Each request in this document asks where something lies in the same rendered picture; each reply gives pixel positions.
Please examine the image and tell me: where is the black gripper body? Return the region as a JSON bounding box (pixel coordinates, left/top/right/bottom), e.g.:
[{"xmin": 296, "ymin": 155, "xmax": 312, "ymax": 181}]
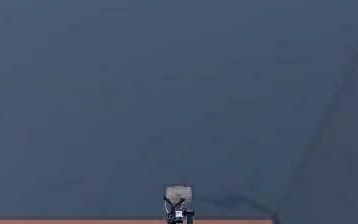
[{"xmin": 166, "ymin": 207, "xmax": 177, "ymax": 224}]

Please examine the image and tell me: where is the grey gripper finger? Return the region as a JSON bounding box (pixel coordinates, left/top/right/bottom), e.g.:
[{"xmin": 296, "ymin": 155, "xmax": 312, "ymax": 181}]
[
  {"xmin": 174, "ymin": 197, "xmax": 187, "ymax": 211},
  {"xmin": 163, "ymin": 196, "xmax": 176, "ymax": 211}
]

